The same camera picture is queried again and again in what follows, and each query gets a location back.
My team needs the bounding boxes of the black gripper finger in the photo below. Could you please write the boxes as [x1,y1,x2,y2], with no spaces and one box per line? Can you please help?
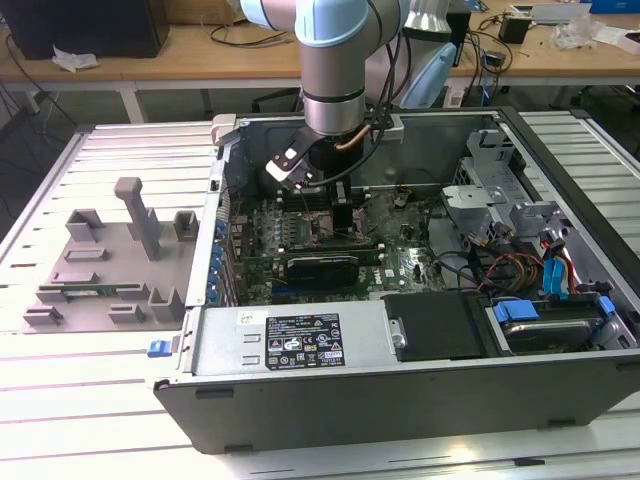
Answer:
[330,177,352,232]

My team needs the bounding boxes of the CPU socket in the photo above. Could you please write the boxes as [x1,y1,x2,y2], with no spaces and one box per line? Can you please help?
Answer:
[309,209,364,245]

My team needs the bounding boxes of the black RAM slot row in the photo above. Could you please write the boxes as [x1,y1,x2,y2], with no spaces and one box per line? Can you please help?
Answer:
[279,187,369,211]

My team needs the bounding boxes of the installed RAM stick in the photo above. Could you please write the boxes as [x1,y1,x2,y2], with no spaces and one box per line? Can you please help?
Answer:
[279,241,386,266]

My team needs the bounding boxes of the black graphics card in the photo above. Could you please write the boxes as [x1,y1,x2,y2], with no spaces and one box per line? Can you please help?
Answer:
[277,252,362,290]

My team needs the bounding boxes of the black cylindrical component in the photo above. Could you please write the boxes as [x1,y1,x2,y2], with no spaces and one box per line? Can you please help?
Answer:
[255,168,275,199]

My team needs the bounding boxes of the green motherboard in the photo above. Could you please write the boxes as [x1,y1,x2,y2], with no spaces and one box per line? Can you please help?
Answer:
[227,189,451,306]

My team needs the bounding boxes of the beige case latch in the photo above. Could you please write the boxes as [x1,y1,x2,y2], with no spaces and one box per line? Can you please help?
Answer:
[209,113,241,147]

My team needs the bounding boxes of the silver metal drive cage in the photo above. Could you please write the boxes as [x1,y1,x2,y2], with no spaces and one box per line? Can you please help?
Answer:
[439,128,574,251]

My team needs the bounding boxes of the blue expansion slot retainers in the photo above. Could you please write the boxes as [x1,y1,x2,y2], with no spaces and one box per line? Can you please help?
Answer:
[209,219,229,306]

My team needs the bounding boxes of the black drive bay cover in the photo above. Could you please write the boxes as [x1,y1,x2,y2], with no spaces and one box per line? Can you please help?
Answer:
[382,292,494,364]

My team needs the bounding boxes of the silver power supply with label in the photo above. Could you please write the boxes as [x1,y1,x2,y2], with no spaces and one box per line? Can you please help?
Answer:
[192,304,401,376]

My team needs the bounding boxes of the black open PC case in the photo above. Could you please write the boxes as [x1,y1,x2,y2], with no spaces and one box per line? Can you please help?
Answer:
[144,105,640,455]

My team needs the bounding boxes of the brown cardboard box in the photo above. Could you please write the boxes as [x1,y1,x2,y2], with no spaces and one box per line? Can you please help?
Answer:
[169,0,241,25]

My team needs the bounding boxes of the small black cube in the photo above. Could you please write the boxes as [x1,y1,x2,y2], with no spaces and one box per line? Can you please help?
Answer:
[498,14,530,44]

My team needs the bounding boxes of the gray parts rack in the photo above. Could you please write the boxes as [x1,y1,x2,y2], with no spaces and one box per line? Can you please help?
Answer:
[19,175,201,335]

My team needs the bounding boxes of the wooden desk white legs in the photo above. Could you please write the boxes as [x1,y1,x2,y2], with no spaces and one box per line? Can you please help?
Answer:
[0,9,640,124]

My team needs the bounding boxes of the hard disk in blue carrier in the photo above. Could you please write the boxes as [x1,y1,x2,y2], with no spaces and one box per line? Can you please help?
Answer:
[487,294,616,356]

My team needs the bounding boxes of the green RAM stick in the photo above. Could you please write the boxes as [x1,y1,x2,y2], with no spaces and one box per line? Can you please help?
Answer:
[62,283,144,297]

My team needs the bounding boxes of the clear plastic bag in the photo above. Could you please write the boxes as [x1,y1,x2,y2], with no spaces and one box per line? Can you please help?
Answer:
[552,14,599,50]

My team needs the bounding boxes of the large black box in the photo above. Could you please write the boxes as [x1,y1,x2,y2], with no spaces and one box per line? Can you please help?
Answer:
[2,0,171,60]

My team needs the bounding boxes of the crumpled white paper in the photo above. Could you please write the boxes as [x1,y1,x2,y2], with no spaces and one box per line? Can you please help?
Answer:
[52,44,99,72]

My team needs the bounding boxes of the white wrist camera black mount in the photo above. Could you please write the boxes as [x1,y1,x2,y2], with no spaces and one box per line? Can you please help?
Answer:
[264,130,315,190]

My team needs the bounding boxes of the black camera cable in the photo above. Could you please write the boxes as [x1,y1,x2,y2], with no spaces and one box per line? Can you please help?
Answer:
[299,27,414,190]

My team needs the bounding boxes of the red yellow power wires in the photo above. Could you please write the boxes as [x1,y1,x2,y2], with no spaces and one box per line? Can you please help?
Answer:
[479,252,546,296]

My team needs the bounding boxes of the blue flat data wire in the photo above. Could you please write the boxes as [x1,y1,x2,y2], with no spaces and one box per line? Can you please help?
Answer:
[542,254,571,301]

